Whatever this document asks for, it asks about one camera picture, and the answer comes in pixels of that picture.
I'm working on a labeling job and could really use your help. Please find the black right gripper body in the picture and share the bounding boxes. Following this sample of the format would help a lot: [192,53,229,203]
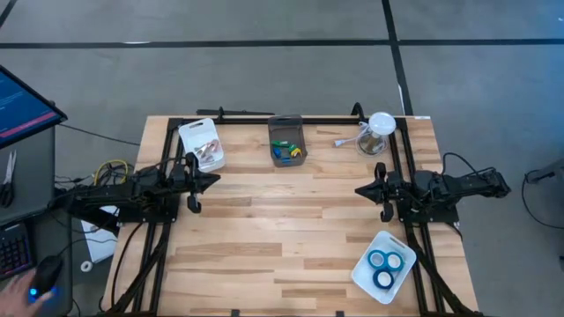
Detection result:
[374,161,416,223]

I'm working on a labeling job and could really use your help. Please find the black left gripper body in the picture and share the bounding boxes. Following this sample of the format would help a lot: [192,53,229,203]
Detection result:
[175,151,204,216]

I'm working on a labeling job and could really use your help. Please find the dark blue tape roll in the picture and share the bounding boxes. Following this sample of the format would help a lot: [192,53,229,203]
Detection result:
[373,268,396,291]

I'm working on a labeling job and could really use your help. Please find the white plastic bin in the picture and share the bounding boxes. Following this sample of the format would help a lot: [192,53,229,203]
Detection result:
[351,230,418,306]
[178,117,226,173]

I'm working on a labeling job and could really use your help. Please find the white mushroom table lamp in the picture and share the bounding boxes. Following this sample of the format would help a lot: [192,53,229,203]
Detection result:
[355,111,397,159]

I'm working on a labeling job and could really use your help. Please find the grey translucent plastic bin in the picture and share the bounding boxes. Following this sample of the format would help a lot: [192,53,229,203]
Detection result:
[267,114,308,169]

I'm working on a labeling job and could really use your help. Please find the white paper sheet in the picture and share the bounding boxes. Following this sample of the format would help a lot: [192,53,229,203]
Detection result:
[81,204,121,264]

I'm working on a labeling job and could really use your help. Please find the dark grey furniture base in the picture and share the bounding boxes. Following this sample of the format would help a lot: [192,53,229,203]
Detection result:
[525,158,564,184]

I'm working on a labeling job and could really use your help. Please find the grey side desk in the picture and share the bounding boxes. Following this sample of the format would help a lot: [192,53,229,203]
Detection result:
[0,125,74,317]

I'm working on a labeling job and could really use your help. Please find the black computer mouse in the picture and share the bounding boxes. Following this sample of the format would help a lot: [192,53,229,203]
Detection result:
[28,254,64,305]

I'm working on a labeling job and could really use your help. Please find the grey scissors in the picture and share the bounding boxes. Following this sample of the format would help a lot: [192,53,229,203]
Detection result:
[0,149,18,209]

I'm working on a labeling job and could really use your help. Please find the computer monitor blue screen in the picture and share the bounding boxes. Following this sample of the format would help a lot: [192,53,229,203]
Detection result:
[0,64,69,150]

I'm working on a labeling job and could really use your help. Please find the black keyboard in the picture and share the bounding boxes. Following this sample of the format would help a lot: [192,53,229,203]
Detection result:
[0,222,35,282]

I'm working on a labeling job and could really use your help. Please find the person's hand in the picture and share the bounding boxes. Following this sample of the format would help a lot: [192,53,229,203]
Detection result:
[0,269,55,317]

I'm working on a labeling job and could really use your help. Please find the white lamp cable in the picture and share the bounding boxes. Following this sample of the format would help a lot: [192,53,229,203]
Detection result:
[333,121,375,155]

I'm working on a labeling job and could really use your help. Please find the black aluminium table frame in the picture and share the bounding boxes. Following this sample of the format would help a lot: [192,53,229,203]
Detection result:
[105,101,481,317]

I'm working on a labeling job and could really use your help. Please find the yellow cable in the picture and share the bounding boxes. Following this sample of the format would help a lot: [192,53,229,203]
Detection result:
[93,158,130,187]

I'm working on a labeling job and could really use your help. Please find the thin black cable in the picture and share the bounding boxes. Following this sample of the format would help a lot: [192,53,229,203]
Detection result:
[56,122,141,146]

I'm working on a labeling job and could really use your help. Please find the black floor cable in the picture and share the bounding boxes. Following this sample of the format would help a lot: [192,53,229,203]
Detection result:
[522,169,564,230]

